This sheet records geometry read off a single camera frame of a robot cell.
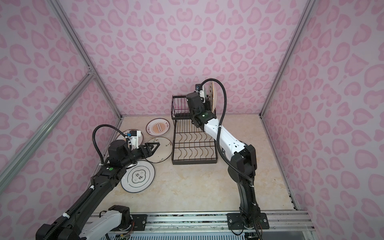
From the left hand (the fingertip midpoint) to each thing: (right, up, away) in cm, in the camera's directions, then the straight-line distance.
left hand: (156, 143), depth 76 cm
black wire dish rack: (+16, -4, +25) cm, 30 cm away
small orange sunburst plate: (-9, +8, +37) cm, 39 cm away
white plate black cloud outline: (-14, -21, +12) cm, 28 cm away
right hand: (+25, +25, +8) cm, 37 cm away
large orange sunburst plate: (-34, +1, +31) cm, 46 cm away
